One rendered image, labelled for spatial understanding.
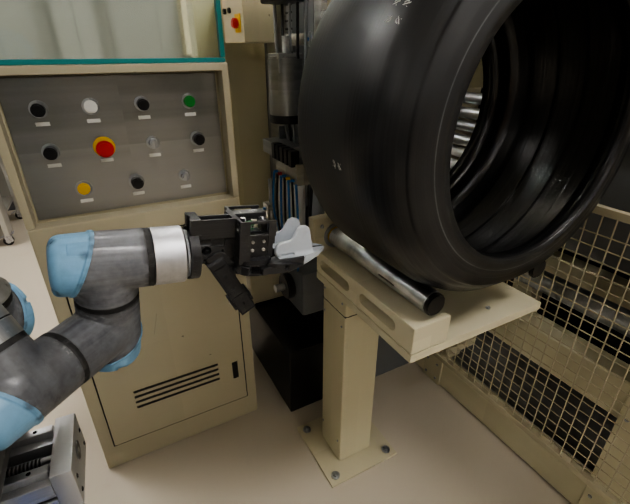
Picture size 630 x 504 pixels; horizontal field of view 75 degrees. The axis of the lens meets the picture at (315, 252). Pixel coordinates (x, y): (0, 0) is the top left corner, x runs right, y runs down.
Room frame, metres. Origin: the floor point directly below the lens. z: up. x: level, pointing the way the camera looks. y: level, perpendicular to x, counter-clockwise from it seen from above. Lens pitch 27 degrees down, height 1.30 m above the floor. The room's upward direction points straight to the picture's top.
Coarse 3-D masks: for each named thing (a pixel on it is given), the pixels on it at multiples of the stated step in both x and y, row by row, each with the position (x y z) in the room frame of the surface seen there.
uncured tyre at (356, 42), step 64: (384, 0) 0.60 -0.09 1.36; (448, 0) 0.54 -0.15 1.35; (512, 0) 0.56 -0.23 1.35; (576, 0) 0.85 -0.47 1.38; (320, 64) 0.67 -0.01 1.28; (384, 64) 0.54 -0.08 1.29; (448, 64) 0.52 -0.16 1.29; (512, 64) 0.99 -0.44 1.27; (576, 64) 0.89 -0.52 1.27; (320, 128) 0.64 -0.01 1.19; (384, 128) 0.52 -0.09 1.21; (448, 128) 0.52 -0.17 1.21; (512, 128) 0.98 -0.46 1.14; (576, 128) 0.87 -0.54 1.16; (320, 192) 0.68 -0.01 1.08; (384, 192) 0.53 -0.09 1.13; (448, 192) 0.53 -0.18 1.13; (512, 192) 0.89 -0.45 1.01; (576, 192) 0.79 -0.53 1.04; (384, 256) 0.59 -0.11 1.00; (448, 256) 0.55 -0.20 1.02; (512, 256) 0.62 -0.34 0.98
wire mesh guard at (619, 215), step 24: (624, 216) 0.78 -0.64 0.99; (576, 240) 0.86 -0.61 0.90; (600, 312) 0.77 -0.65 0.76; (552, 336) 0.85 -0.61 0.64; (576, 336) 0.80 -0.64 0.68; (624, 336) 0.72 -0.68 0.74; (504, 384) 0.92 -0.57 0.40; (504, 408) 0.90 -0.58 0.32; (576, 408) 0.75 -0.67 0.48; (528, 432) 0.82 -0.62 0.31; (600, 432) 0.69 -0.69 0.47; (624, 456) 0.64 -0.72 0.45; (600, 480) 0.66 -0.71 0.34
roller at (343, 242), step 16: (336, 240) 0.85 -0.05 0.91; (352, 240) 0.82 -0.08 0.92; (352, 256) 0.79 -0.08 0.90; (368, 256) 0.75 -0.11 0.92; (384, 272) 0.70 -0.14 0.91; (400, 272) 0.68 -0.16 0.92; (400, 288) 0.65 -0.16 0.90; (416, 288) 0.63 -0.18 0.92; (432, 288) 0.62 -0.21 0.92; (416, 304) 0.61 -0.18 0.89; (432, 304) 0.59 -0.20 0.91
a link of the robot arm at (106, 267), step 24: (48, 240) 0.42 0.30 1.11; (72, 240) 0.42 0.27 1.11; (96, 240) 0.43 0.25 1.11; (120, 240) 0.43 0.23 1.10; (144, 240) 0.44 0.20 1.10; (48, 264) 0.39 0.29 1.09; (72, 264) 0.40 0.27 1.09; (96, 264) 0.41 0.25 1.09; (120, 264) 0.42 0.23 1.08; (144, 264) 0.43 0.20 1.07; (72, 288) 0.39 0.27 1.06; (96, 288) 0.40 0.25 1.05; (120, 288) 0.42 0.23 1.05
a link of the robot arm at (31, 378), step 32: (0, 320) 0.34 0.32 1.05; (0, 352) 0.32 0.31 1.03; (32, 352) 0.34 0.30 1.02; (64, 352) 0.36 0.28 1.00; (0, 384) 0.30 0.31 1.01; (32, 384) 0.31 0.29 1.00; (64, 384) 0.33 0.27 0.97; (0, 416) 0.28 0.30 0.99; (32, 416) 0.30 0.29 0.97; (0, 448) 0.27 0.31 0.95
